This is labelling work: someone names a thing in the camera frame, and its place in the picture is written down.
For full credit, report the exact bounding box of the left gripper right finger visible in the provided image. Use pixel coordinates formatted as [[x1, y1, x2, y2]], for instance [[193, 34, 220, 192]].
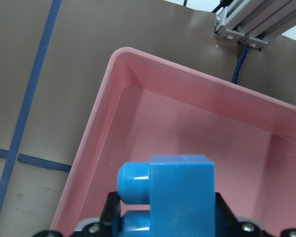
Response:
[[215, 192, 238, 230]]

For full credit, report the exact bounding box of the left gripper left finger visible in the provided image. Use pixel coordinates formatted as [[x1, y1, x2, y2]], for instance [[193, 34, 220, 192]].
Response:
[[100, 192, 121, 230]]

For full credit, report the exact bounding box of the blue toy block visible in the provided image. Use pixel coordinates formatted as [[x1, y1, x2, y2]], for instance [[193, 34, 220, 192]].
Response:
[[117, 155, 216, 237]]

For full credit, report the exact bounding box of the pink plastic box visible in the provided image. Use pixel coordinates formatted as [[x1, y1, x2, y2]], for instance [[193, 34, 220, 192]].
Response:
[[51, 47, 296, 236]]

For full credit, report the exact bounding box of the aluminium frame post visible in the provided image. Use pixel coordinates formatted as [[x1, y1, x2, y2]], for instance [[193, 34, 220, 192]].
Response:
[[215, 0, 296, 50]]

